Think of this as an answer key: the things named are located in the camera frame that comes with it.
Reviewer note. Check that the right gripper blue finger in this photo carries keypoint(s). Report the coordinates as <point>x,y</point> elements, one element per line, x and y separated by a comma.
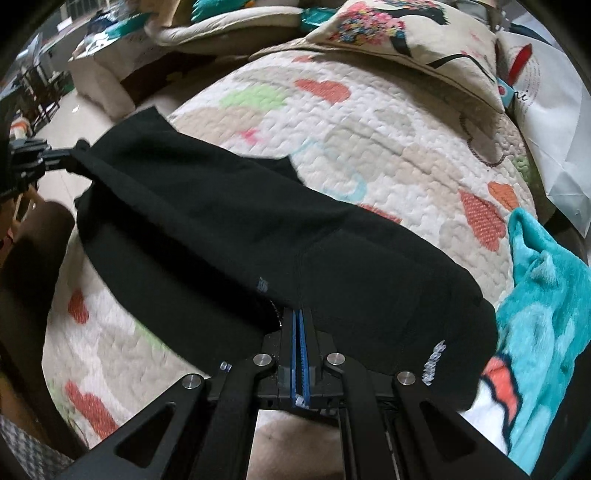
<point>294,387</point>
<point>305,364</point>

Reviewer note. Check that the black pants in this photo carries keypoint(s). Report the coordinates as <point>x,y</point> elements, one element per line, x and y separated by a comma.
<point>207,249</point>

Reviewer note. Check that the white patterned storage box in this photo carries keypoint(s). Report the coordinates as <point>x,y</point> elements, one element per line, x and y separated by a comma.
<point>99,65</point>

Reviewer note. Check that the teal cloth bundle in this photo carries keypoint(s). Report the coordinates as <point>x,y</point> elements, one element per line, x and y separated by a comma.
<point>205,9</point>

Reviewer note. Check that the heart patterned quilt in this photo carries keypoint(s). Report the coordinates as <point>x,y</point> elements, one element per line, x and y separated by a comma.
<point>329,341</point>

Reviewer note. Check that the teal and white fleece blanket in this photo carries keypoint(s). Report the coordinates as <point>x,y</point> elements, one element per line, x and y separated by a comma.
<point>543,326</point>

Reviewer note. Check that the teal tissue pack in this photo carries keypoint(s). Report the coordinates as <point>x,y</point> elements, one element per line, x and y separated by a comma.
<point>313,17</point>

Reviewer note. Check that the floral girl print pillow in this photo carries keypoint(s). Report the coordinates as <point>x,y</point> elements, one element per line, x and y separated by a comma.
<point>429,36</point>

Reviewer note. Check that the white paper shopping bag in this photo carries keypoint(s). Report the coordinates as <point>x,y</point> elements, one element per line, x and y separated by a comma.
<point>552,109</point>

